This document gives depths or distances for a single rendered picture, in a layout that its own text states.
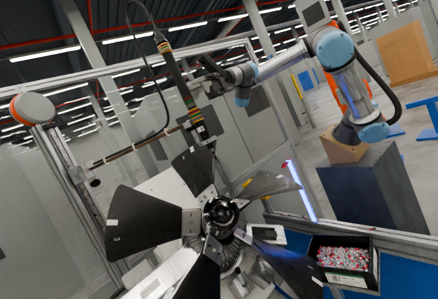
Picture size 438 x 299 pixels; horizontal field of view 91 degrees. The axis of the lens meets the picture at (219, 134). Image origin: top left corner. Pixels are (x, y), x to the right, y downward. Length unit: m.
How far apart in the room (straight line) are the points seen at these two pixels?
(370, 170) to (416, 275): 0.41
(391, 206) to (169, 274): 1.04
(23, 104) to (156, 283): 0.91
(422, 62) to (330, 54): 7.66
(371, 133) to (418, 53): 7.44
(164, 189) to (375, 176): 0.99
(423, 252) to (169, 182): 0.99
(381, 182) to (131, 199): 1.09
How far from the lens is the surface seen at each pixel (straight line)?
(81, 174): 1.12
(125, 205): 0.77
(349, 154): 1.28
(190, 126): 0.76
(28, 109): 1.24
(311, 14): 4.58
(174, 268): 0.84
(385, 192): 1.31
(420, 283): 1.18
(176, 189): 1.08
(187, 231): 0.79
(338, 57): 0.92
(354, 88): 1.01
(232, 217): 0.73
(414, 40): 8.49
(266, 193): 0.84
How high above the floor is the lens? 1.51
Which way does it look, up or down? 5 degrees down
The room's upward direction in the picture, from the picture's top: 25 degrees counter-clockwise
